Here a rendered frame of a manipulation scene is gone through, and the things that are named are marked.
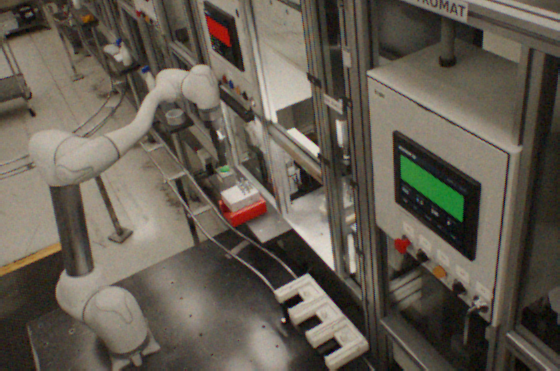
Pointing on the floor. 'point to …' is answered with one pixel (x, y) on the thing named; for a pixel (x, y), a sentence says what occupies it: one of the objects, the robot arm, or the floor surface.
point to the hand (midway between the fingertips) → (221, 158)
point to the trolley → (14, 86)
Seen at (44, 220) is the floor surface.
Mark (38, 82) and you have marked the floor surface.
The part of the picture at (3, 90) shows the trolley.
